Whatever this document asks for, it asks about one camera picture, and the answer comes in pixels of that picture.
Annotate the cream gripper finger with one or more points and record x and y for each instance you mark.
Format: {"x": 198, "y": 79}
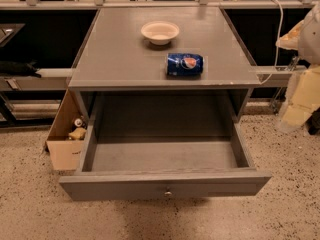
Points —
{"x": 289, "y": 41}
{"x": 302, "y": 99}

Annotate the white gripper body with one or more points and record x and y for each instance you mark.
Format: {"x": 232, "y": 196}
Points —
{"x": 310, "y": 39}

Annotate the blue pepsi can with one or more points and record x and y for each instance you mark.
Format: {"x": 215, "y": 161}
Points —
{"x": 184, "y": 64}

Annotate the round metal drawer knob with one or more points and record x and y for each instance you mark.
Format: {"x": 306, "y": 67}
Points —
{"x": 168, "y": 194}

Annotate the open grey top drawer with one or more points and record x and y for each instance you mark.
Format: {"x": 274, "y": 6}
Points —
{"x": 140, "y": 144}

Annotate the white ceramic bowl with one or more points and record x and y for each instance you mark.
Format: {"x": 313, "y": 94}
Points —
{"x": 160, "y": 32}

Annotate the grey cabinet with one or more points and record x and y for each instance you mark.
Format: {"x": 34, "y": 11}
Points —
{"x": 118, "y": 58}

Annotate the yellow item in box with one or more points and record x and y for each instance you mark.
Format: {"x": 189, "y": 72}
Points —
{"x": 78, "y": 134}

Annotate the cardboard box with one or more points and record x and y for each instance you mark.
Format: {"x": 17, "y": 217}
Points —
{"x": 65, "y": 152}

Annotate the black cloth on shelf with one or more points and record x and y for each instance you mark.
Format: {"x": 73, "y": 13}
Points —
{"x": 10, "y": 68}

